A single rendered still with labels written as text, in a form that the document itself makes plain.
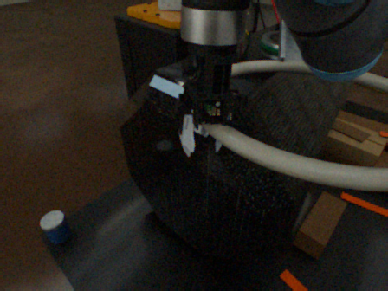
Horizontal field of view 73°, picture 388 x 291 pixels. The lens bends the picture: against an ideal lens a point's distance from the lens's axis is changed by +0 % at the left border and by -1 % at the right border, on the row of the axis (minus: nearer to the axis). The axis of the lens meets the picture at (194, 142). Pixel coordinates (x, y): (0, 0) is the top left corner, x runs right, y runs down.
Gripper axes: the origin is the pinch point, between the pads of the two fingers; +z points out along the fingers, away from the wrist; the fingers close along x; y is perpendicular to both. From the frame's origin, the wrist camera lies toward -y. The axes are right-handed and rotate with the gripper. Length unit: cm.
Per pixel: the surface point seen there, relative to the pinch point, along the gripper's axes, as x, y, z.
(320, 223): 66, -17, 68
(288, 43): 37.2, -31.6, -9.2
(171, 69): 4.0, -46.6, 1.8
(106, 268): -30, -31, 83
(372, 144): 123, -50, 56
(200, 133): 6.6, -20.0, 11.1
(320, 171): 8.8, 19.7, -8.5
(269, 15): 200, -313, 34
